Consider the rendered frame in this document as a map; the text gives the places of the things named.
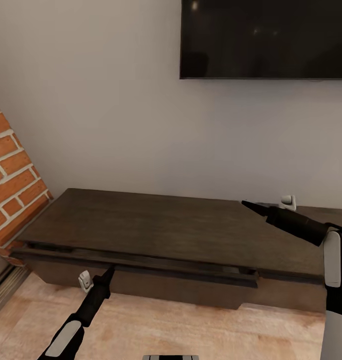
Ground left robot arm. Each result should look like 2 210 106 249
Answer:
38 264 115 360

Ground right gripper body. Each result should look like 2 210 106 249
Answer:
266 205 309 238

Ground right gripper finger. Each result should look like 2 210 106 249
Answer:
241 200 273 217

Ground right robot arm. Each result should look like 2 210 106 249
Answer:
241 195 342 360

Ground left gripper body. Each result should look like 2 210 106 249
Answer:
82 275 111 310

